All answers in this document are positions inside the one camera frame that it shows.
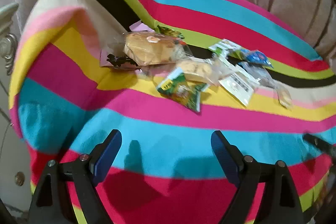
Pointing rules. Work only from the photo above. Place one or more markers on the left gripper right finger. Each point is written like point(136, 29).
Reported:
point(279, 201)

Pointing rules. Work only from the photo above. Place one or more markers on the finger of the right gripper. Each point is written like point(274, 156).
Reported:
point(320, 144)

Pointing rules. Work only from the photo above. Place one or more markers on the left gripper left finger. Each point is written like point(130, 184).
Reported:
point(51, 201)

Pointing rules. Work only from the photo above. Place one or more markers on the clear cookie packet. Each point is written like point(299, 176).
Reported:
point(262, 76)

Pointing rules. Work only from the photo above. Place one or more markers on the white barcode snack packet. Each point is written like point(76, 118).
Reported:
point(240, 85)

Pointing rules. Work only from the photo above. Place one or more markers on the blue snack packet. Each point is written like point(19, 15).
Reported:
point(255, 57)

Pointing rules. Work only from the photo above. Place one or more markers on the small bun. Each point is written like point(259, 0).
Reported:
point(209, 71)

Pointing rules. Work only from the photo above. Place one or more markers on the green white snack packet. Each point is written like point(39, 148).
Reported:
point(224, 47)

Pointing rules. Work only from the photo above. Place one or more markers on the pink chocolate snack packet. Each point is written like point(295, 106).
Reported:
point(122, 62)

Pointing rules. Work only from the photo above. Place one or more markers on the green yellow snack packet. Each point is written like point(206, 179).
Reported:
point(176, 88)

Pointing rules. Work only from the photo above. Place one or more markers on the large bun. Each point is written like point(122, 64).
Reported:
point(149, 48)

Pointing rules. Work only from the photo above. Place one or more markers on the silver white cabinet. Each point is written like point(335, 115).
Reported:
point(14, 196)

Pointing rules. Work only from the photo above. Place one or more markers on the striped colourful blanket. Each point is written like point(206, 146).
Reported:
point(62, 103)

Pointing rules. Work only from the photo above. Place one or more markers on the green candy packet far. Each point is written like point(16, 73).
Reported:
point(170, 32)

